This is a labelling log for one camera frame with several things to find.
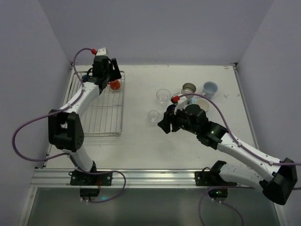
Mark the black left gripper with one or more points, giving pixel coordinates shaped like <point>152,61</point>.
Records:
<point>114,71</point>

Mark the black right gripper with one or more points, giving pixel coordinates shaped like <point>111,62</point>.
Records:
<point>173,122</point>

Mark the orange ceramic cup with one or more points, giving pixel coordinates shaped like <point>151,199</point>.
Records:
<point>115,85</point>

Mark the clear glass cup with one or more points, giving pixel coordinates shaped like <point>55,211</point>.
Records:
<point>153,116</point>

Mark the dark blue mug front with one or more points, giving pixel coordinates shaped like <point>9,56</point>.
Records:
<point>170,108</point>

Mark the dark blue mug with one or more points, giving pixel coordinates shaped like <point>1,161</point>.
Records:
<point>170,108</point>
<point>84,78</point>

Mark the clear plastic cup front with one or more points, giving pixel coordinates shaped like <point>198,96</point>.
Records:
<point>163,97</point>

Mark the light blue cup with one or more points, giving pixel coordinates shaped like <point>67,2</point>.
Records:
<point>192,101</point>

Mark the grey ceramic mug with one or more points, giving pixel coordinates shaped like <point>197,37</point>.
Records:
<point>209,89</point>

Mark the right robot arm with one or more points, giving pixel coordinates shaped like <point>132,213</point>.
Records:
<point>274,177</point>

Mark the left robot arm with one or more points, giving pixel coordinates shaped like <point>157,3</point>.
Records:
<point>65,130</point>

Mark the dark blue mug rear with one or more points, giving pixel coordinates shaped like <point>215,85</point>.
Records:
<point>84,78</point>

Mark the black right controller box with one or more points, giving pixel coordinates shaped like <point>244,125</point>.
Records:
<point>219,194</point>

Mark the black controller box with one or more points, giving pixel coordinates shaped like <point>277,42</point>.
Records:
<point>89,192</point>
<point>219,194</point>

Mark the black left controller box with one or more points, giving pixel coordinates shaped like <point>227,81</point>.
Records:
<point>89,192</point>

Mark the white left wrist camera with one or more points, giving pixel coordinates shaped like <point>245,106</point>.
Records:
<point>102,52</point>

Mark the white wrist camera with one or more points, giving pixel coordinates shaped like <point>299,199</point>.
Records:
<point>102,52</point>
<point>179,101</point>

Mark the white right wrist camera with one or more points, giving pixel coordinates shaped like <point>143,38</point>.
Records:
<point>179,101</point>

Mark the metal wire dish rack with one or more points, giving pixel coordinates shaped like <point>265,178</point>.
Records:
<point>101,113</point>

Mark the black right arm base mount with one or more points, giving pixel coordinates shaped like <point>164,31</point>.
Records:
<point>211,176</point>

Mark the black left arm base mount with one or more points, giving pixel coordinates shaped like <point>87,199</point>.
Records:
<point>84,179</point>

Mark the aluminium frame rail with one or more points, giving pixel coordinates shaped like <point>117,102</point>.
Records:
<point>150,178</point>

